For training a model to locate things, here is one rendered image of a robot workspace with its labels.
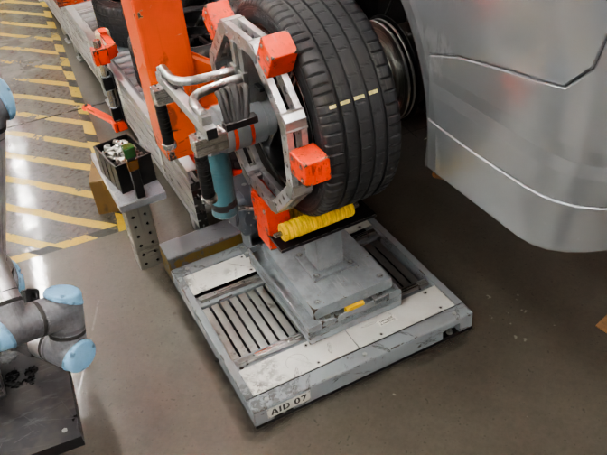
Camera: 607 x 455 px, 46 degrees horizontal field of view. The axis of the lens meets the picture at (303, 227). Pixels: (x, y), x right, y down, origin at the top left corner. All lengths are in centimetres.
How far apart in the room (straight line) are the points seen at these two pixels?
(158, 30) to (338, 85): 78
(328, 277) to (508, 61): 112
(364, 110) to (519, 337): 108
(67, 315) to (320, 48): 91
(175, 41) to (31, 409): 122
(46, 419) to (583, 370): 165
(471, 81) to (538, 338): 114
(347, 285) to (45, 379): 98
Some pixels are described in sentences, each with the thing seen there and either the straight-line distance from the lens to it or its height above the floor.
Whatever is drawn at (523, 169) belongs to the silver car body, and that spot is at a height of 94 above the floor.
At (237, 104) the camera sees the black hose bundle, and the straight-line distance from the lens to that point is 185.
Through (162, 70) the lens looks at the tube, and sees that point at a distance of 212.
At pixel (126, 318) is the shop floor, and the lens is 281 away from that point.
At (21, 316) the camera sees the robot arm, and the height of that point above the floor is 73.
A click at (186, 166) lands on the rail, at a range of 284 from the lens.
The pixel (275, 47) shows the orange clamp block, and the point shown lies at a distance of 182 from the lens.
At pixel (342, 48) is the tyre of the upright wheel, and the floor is 109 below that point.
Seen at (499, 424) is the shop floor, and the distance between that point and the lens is 235.
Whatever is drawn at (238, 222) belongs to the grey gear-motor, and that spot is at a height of 30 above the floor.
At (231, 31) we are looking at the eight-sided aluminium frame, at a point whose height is 111.
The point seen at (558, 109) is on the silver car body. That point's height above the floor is 112.
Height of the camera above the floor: 185
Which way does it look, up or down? 37 degrees down
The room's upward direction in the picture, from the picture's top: 6 degrees counter-clockwise
